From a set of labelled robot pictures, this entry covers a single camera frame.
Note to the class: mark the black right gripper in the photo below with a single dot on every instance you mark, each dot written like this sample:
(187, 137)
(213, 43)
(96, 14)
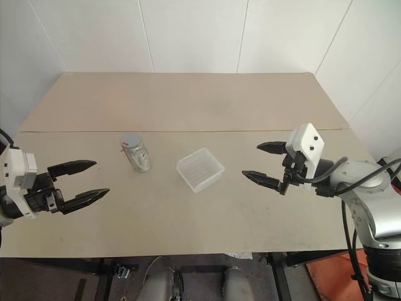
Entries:
(293, 171)

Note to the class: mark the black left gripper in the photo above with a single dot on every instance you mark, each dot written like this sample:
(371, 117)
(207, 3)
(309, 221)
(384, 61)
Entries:
(42, 197)

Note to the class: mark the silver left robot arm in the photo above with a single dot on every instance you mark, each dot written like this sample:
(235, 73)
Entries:
(4, 208)

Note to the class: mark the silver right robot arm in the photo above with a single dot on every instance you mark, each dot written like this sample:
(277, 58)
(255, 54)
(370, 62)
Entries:
(365, 175)

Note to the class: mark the clear plastic jar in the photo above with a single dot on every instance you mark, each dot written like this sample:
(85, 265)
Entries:
(139, 158)

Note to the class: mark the grey lid with pink mark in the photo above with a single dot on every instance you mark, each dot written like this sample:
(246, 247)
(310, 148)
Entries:
(131, 140)

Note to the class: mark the translucent square plastic container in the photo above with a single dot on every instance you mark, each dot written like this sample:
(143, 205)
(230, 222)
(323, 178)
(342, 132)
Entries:
(200, 171)

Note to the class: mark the white paper scrap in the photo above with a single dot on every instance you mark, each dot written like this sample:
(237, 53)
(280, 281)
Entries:
(239, 254)

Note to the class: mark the black table leg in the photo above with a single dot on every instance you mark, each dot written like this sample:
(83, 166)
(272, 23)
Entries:
(101, 279)
(280, 276)

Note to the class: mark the grey rounded robot leg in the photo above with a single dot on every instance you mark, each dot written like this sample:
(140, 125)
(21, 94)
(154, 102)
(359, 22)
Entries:
(235, 283)
(161, 283)

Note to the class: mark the orange floor mat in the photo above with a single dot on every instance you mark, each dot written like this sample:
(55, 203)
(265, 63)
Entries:
(332, 276)

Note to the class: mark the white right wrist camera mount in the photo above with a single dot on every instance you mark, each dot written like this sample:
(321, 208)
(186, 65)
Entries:
(308, 141)

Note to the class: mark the small metal bracket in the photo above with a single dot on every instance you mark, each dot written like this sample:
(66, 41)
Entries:
(123, 271)

